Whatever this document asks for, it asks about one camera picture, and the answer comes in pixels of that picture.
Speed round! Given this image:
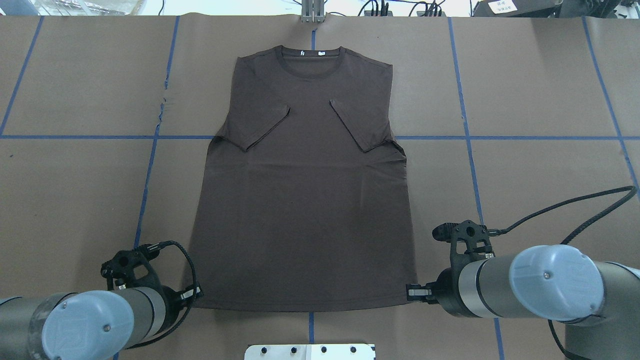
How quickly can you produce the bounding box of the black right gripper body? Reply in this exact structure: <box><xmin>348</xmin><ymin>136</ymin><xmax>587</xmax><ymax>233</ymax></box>
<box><xmin>432</xmin><ymin>269</ymin><xmax>461</xmax><ymax>316</ymax></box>

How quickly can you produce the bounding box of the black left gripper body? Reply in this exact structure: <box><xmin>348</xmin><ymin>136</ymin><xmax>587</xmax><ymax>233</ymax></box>
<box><xmin>160</xmin><ymin>287</ymin><xmax>189</xmax><ymax>326</ymax></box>

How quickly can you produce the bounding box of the brown t-shirt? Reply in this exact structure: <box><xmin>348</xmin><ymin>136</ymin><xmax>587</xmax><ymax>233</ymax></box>
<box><xmin>189</xmin><ymin>45</ymin><xmax>418</xmax><ymax>313</ymax></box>

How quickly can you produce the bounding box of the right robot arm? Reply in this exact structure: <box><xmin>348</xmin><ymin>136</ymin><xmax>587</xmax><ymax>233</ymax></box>
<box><xmin>406</xmin><ymin>244</ymin><xmax>640</xmax><ymax>360</ymax></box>

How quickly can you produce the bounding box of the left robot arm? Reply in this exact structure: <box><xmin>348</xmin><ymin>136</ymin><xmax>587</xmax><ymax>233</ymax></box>
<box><xmin>0</xmin><ymin>285</ymin><xmax>202</xmax><ymax>360</ymax></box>

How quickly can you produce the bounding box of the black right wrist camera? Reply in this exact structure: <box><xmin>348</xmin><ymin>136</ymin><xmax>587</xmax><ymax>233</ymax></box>
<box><xmin>431</xmin><ymin>219</ymin><xmax>496</xmax><ymax>267</ymax></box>

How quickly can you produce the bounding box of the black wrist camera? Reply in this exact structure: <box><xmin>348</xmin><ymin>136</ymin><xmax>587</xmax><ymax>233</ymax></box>
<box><xmin>100</xmin><ymin>244</ymin><xmax>162</xmax><ymax>292</ymax></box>
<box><xmin>431</xmin><ymin>219</ymin><xmax>496</xmax><ymax>267</ymax></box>

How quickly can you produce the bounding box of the black left camera cable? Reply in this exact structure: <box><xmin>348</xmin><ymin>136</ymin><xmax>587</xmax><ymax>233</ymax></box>
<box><xmin>125</xmin><ymin>240</ymin><xmax>199</xmax><ymax>351</ymax></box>

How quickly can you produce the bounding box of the black camera cable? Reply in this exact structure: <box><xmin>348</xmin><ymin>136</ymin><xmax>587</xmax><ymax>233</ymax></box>
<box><xmin>125</xmin><ymin>240</ymin><xmax>199</xmax><ymax>351</ymax></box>
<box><xmin>488</xmin><ymin>186</ymin><xmax>638</xmax><ymax>360</ymax></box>

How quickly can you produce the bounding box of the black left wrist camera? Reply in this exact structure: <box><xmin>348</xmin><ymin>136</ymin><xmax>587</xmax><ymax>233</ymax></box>
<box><xmin>100</xmin><ymin>244</ymin><xmax>162</xmax><ymax>292</ymax></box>

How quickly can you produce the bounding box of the black right camera cable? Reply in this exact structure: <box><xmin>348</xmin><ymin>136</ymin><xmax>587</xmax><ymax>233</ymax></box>
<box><xmin>488</xmin><ymin>186</ymin><xmax>638</xmax><ymax>360</ymax></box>

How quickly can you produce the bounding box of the white pedestal column base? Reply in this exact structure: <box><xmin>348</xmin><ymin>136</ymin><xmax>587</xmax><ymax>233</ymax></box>
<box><xmin>243</xmin><ymin>342</ymin><xmax>377</xmax><ymax>360</ymax></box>

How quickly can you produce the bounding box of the aluminium frame post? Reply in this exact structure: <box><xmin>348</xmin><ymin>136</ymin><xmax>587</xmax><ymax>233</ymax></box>
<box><xmin>297</xmin><ymin>0</ymin><xmax>326</xmax><ymax>24</ymax></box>

